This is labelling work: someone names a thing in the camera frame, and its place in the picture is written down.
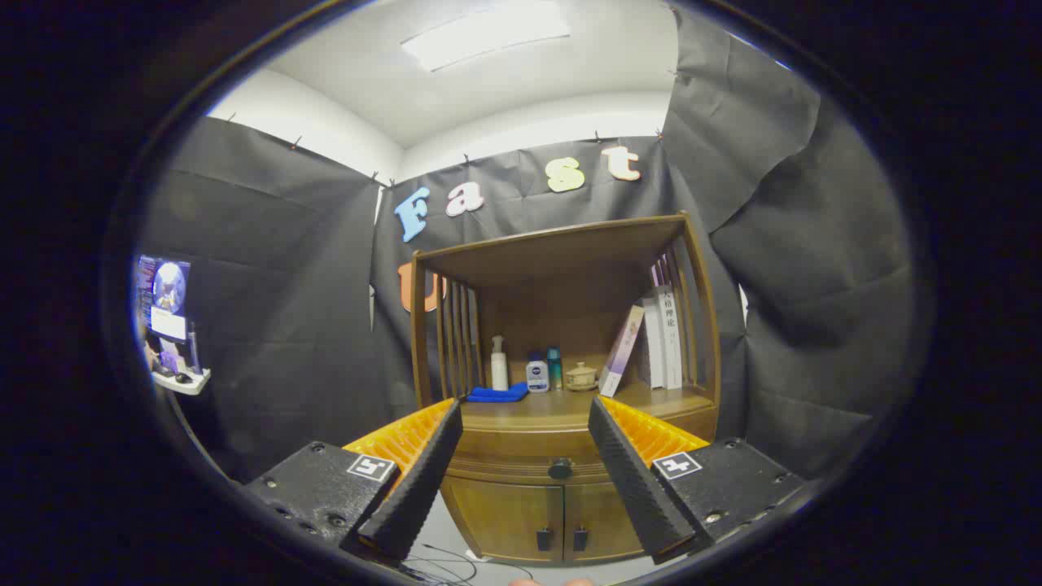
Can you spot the white pump bottle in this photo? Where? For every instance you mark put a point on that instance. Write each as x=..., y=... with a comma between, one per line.
x=499, y=370

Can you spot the wooden countertop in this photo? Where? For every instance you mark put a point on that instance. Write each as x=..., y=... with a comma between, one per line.
x=553, y=408

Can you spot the purple cover book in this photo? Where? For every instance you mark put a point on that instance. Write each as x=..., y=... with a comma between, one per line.
x=621, y=350

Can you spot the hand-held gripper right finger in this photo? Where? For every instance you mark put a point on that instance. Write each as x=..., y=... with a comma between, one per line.
x=631, y=480

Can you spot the wooden drawer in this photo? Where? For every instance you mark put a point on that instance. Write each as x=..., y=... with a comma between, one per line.
x=521, y=446

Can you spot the dark patterned cover book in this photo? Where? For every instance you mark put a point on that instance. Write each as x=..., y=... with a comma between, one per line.
x=643, y=346

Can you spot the slim teal bottle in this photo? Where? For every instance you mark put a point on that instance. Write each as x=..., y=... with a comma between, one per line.
x=554, y=370

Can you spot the ceiling light panel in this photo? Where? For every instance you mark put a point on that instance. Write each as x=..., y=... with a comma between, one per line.
x=488, y=34

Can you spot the white side table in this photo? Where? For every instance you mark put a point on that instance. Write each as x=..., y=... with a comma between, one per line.
x=186, y=382

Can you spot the black drawer knob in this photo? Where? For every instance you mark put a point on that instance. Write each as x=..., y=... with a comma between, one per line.
x=560, y=468

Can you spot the computer monitor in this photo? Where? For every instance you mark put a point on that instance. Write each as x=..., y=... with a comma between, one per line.
x=167, y=301

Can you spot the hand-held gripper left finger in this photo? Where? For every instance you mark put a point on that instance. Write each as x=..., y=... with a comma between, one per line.
x=423, y=480

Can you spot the wooden cabinet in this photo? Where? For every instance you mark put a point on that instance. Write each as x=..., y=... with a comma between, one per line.
x=570, y=244

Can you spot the white lotion bottle blue cap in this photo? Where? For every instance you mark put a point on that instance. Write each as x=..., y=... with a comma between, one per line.
x=537, y=378

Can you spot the beige lidded teacup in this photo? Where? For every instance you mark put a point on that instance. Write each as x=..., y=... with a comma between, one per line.
x=581, y=376

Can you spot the wooden cabinet door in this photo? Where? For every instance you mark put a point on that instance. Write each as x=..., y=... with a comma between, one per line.
x=606, y=521
x=505, y=517

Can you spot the white book printed spine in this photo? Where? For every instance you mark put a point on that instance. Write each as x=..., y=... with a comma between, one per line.
x=672, y=334

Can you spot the blue folded cloth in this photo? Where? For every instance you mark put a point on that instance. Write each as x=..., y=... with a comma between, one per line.
x=498, y=395

